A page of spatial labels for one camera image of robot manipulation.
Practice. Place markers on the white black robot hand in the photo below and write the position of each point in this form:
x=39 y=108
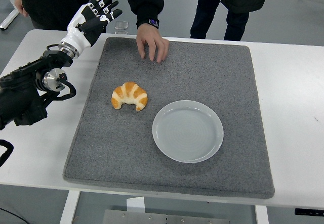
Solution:
x=77 y=35

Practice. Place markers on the person's right hand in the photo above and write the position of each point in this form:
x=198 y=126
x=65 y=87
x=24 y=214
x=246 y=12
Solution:
x=20 y=6

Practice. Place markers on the person's left hand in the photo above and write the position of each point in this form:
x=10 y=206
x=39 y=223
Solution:
x=150 y=39

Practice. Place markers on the orange croissant bread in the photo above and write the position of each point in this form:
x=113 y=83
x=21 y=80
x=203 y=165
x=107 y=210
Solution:
x=130 y=90

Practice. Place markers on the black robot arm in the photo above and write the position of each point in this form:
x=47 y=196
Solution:
x=15 y=95

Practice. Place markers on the grey round plate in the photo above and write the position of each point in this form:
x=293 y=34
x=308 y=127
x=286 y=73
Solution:
x=187 y=133

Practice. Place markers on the grey metal plate with screws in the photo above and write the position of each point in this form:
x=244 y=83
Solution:
x=152 y=219

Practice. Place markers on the square floor socket cover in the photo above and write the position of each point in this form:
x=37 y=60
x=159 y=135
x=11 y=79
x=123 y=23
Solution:
x=121 y=25

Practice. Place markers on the person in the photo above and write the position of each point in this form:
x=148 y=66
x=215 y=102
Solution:
x=210 y=11
x=63 y=1

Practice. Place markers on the grey felt mat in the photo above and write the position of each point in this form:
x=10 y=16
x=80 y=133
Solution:
x=202 y=77

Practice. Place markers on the white paper sheet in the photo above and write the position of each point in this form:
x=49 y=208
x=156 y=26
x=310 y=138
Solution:
x=135 y=205

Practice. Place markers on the white table leg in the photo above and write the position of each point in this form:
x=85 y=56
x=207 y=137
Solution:
x=262 y=216
x=68 y=208

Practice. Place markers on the black table control box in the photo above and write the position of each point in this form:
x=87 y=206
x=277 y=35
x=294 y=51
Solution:
x=308 y=212

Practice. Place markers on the white desk leg frame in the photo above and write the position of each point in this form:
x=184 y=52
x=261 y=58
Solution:
x=11 y=6

